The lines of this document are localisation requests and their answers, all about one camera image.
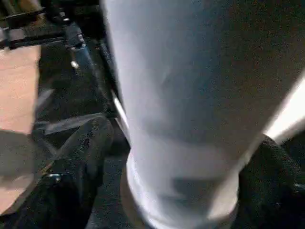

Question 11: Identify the black folding table frame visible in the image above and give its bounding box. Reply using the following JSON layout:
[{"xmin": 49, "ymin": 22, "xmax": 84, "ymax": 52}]
[{"xmin": 0, "ymin": 0, "xmax": 120, "ymax": 120}]

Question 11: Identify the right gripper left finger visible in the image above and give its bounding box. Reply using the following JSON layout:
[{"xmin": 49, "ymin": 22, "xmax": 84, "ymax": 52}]
[{"xmin": 0, "ymin": 116, "xmax": 115, "ymax": 229}]

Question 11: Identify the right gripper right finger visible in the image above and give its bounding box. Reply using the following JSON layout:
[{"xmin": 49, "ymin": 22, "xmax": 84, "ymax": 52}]
[{"xmin": 234, "ymin": 135, "xmax": 305, "ymax": 229}]

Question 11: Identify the white plastic table leg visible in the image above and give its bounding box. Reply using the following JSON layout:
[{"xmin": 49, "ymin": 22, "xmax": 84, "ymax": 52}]
[{"xmin": 99, "ymin": 0, "xmax": 305, "ymax": 229}]

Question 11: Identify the white plastic table top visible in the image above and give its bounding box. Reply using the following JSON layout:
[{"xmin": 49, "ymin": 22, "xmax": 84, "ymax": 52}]
[{"xmin": 111, "ymin": 72, "xmax": 305, "ymax": 146}]

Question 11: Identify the grey robot foot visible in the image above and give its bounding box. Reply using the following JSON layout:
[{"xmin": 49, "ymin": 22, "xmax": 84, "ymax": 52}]
[{"xmin": 0, "ymin": 130, "xmax": 48, "ymax": 178}]

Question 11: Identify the black mat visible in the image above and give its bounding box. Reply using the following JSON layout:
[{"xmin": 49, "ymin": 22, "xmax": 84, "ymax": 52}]
[{"xmin": 29, "ymin": 29, "xmax": 305, "ymax": 229}]

